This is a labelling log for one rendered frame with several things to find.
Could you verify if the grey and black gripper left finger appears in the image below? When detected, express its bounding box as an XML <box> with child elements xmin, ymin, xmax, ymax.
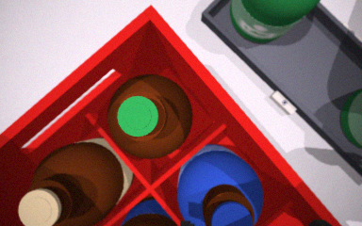
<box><xmin>180</xmin><ymin>220</ymin><xmax>195</xmax><ymax>226</ymax></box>

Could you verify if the brown bottle with green cap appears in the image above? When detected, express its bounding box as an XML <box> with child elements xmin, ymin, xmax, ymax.
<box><xmin>107</xmin><ymin>74</ymin><xmax>193</xmax><ymax>159</ymax></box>

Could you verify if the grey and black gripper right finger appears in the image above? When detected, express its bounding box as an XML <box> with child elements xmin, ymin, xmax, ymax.
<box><xmin>308</xmin><ymin>219</ymin><xmax>332</xmax><ymax>226</ymax></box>

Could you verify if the dark grey rectangular tray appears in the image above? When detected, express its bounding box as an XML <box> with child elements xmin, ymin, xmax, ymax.
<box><xmin>204</xmin><ymin>0</ymin><xmax>362</xmax><ymax>176</ymax></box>

